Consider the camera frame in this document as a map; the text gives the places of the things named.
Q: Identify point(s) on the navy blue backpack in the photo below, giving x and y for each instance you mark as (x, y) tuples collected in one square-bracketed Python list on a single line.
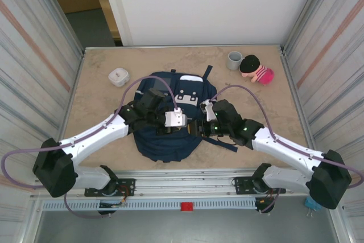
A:
[(170, 146)]

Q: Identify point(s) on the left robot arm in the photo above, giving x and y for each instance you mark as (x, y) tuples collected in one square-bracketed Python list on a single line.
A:
[(96, 137)]

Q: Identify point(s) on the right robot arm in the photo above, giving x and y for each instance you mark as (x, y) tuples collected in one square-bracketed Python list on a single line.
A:
[(287, 152)]

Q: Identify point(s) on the small white container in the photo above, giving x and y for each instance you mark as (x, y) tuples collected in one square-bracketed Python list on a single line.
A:
[(118, 76)]

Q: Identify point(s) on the pink plush doll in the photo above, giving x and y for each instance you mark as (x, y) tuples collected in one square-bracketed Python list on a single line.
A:
[(261, 73)]

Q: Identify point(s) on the grey cup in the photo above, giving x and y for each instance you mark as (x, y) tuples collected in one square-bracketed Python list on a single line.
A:
[(234, 61)]

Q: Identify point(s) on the red block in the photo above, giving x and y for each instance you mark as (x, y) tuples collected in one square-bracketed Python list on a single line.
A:
[(186, 206)]

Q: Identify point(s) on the blue binder clip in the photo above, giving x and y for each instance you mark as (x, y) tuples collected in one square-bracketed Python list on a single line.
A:
[(310, 207)]

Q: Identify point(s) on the aluminium mounting rail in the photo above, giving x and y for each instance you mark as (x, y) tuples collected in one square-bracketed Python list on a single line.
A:
[(185, 181)]

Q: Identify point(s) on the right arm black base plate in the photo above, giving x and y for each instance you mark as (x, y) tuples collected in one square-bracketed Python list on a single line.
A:
[(241, 184)]

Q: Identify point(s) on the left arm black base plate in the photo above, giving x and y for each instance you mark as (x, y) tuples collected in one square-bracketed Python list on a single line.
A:
[(126, 187)]

